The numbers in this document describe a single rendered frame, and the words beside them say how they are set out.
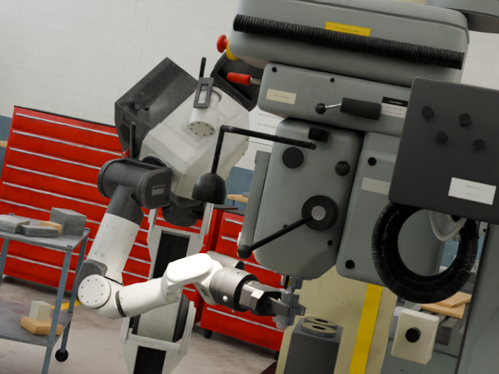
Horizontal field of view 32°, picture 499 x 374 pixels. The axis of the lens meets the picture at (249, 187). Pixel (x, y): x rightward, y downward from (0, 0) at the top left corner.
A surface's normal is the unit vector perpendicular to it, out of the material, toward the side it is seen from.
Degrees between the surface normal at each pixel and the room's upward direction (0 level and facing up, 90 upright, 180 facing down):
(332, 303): 90
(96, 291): 74
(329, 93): 90
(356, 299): 90
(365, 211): 90
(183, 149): 59
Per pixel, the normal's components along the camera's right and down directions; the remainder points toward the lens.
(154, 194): 0.84, 0.21
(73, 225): 0.60, 0.17
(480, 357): -0.74, -0.15
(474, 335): -0.27, 0.00
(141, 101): 0.14, -0.46
